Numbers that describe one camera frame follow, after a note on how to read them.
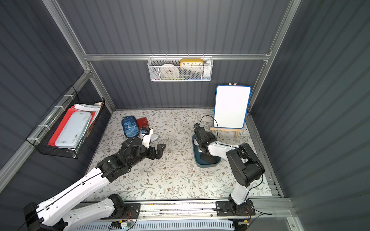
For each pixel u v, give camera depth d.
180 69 0.89
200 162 0.86
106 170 0.48
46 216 0.39
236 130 1.00
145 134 0.60
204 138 0.75
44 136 0.63
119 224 0.71
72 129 0.69
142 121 1.10
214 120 0.96
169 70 0.84
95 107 0.79
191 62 0.87
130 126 1.05
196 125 0.86
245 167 0.48
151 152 0.63
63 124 0.71
